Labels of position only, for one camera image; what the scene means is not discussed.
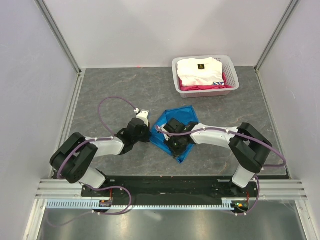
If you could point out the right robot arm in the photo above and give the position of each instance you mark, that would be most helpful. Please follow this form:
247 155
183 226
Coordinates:
250 148

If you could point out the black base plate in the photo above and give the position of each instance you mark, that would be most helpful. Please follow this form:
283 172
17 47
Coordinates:
138 186

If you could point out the white plastic basket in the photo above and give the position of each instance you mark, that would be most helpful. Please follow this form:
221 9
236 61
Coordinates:
228 69

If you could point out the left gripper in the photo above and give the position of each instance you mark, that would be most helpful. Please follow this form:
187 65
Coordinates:
146 139

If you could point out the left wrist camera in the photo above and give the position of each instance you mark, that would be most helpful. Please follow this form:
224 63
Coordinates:
142 115

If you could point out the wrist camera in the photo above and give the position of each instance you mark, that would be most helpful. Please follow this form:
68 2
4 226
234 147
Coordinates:
164 132
142 115

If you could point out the left aluminium frame post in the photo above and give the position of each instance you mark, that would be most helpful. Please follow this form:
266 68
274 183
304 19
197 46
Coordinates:
58 34

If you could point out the blue cloth napkin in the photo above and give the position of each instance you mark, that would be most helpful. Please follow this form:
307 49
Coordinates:
183 114

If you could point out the slotted cable duct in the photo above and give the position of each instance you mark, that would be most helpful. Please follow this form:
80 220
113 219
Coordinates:
87 204

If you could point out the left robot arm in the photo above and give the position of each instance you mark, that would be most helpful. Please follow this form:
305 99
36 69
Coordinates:
73 159

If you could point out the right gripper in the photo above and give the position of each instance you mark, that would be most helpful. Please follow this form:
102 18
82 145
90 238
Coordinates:
175 152

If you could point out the right aluminium frame post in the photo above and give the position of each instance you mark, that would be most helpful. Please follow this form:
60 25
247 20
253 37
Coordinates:
276 33

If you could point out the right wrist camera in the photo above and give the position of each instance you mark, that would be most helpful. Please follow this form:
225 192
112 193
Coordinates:
164 132

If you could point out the white folded shirt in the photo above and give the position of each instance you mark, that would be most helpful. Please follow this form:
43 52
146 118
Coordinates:
200 72

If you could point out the pink folded cloth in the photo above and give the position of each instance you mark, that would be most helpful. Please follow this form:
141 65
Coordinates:
206 87

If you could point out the aluminium frame post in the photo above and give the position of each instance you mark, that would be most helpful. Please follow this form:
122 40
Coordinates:
58 34
276 33

